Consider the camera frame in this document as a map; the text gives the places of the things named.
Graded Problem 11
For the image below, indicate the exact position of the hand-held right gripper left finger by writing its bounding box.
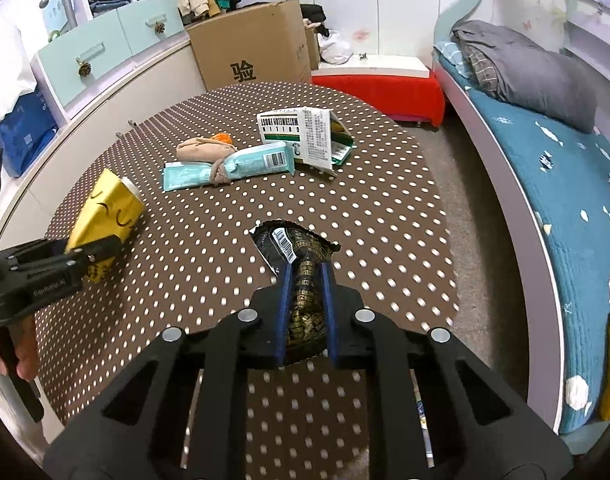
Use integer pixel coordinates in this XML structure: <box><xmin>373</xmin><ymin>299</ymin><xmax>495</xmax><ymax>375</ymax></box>
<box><xmin>42</xmin><ymin>262</ymin><xmax>293</xmax><ymax>480</ymax></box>

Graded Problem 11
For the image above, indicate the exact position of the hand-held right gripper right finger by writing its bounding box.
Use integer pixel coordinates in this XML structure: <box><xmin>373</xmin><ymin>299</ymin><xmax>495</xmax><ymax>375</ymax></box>
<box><xmin>319</xmin><ymin>262</ymin><xmax>573</xmax><ymax>480</ymax></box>

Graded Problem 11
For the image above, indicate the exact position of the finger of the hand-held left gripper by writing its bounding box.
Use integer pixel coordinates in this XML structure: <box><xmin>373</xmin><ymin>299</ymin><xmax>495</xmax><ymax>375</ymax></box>
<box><xmin>60</xmin><ymin>235</ymin><xmax>123</xmax><ymax>272</ymax></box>
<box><xmin>0</xmin><ymin>239</ymin><xmax>70</xmax><ymax>262</ymax></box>

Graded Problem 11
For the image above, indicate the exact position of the yellow snack packet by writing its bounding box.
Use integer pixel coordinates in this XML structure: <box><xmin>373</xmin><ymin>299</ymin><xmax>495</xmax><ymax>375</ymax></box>
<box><xmin>65</xmin><ymin>168</ymin><xmax>146</xmax><ymax>283</ymax></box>

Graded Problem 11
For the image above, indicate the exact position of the black and gold wrapper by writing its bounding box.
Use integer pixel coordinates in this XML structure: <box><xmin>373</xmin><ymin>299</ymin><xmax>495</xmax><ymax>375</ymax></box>
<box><xmin>249</xmin><ymin>219</ymin><xmax>341</xmax><ymax>363</ymax></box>

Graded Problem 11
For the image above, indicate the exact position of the person's left hand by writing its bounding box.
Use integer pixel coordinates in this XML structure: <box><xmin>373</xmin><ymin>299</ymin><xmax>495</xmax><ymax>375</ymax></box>
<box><xmin>0</xmin><ymin>317</ymin><xmax>38</xmax><ymax>382</ymax></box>

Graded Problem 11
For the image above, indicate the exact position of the brown dotted tablecloth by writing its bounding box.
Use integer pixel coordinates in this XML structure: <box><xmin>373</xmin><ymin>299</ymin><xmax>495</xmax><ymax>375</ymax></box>
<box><xmin>35</xmin><ymin>81</ymin><xmax>461</xmax><ymax>466</ymax></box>

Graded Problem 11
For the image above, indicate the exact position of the blue bag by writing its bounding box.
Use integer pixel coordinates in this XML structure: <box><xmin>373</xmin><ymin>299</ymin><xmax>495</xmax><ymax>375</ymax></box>
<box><xmin>0</xmin><ymin>87</ymin><xmax>58</xmax><ymax>178</ymax></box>

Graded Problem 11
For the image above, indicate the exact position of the white low cabinet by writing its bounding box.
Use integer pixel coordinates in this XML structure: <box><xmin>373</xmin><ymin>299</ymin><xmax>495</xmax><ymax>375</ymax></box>
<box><xmin>0</xmin><ymin>35</ymin><xmax>206</xmax><ymax>241</ymax></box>

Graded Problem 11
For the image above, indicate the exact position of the teal wipes packet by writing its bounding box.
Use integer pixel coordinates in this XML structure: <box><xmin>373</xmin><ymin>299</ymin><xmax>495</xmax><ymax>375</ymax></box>
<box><xmin>163</xmin><ymin>141</ymin><xmax>297</xmax><ymax>192</ymax></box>

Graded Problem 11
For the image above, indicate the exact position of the white and green carton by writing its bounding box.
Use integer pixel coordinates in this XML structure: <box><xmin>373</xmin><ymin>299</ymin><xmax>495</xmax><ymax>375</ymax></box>
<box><xmin>256</xmin><ymin>107</ymin><xmax>354</xmax><ymax>178</ymax></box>

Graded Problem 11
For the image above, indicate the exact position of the white cloth bundle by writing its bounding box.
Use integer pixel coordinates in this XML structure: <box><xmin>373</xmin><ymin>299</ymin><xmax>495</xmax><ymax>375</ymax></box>
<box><xmin>0</xmin><ymin>15</ymin><xmax>38</xmax><ymax>123</ymax></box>

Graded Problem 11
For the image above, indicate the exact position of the light teal drawer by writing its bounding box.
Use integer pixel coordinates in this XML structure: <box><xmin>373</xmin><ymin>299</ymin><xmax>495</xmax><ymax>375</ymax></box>
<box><xmin>117</xmin><ymin>0</ymin><xmax>183</xmax><ymax>53</ymax></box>
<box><xmin>37</xmin><ymin>17</ymin><xmax>128</xmax><ymax>106</ymax></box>

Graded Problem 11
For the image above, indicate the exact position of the red low bench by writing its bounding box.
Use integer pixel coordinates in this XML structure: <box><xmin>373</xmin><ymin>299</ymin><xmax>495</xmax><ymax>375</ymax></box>
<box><xmin>311</xmin><ymin>71</ymin><xmax>446</xmax><ymax>127</ymax></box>

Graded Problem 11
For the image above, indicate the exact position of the white bench top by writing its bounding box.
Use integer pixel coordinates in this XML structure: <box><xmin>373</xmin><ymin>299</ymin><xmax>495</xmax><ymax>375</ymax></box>
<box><xmin>312</xmin><ymin>52</ymin><xmax>431</xmax><ymax>79</ymax></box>

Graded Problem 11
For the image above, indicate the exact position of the cardboard box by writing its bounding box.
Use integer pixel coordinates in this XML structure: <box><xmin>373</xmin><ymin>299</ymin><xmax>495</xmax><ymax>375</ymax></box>
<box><xmin>186</xmin><ymin>0</ymin><xmax>313</xmax><ymax>95</ymax></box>

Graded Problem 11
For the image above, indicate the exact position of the white plastic bag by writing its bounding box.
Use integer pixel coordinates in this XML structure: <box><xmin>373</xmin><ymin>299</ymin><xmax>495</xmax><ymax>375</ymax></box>
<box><xmin>317</xmin><ymin>29</ymin><xmax>358</xmax><ymax>65</ymax></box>

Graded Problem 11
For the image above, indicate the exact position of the teal printed bed sheet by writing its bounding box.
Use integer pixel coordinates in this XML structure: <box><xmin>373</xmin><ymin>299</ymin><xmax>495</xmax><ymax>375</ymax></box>
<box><xmin>432</xmin><ymin>40</ymin><xmax>610</xmax><ymax>436</ymax></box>

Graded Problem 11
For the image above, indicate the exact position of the light blue pillow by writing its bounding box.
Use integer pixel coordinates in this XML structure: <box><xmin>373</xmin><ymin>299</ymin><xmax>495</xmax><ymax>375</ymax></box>
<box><xmin>432</xmin><ymin>40</ymin><xmax>473</xmax><ymax>88</ymax></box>

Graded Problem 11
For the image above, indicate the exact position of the black cloth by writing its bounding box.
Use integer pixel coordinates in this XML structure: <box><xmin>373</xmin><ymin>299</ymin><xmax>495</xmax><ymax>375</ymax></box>
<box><xmin>300</xmin><ymin>4</ymin><xmax>328</xmax><ymax>26</ymax></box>

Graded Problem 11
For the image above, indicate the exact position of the grey quilt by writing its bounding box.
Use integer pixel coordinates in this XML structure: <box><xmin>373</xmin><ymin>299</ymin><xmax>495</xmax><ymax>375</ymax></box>
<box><xmin>451</xmin><ymin>20</ymin><xmax>600</xmax><ymax>133</ymax></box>

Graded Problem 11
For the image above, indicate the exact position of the white curved bed frame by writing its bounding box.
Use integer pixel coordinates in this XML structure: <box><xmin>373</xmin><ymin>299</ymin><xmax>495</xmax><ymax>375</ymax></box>
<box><xmin>430</xmin><ymin>50</ymin><xmax>608</xmax><ymax>456</ymax></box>

